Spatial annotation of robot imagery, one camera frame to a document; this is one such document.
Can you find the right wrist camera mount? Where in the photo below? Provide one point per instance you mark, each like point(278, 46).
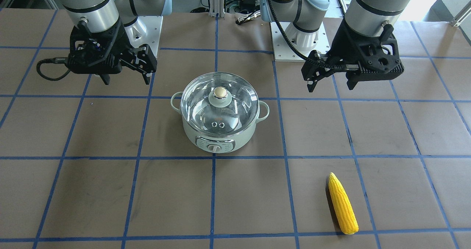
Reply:
point(99, 52)

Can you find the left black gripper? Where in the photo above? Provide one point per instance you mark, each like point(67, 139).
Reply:
point(343, 42)

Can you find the glass pot lid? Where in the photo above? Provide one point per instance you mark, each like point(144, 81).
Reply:
point(219, 104)

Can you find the yellow corn cob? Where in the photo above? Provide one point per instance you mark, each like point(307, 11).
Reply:
point(342, 206)

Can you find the pale green electric pot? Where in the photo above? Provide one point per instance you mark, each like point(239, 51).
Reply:
point(218, 145)

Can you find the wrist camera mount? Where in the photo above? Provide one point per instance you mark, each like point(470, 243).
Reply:
point(99, 52)
point(381, 60)

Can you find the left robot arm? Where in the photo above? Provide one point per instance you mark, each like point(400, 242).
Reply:
point(366, 17)

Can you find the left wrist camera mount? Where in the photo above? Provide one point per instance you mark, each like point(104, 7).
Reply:
point(381, 60)

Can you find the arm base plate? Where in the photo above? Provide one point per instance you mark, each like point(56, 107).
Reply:
point(145, 30)
point(302, 41)

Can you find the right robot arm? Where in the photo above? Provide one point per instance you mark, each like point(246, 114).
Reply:
point(102, 14)

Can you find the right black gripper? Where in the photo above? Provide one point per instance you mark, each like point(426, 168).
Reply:
point(118, 39)

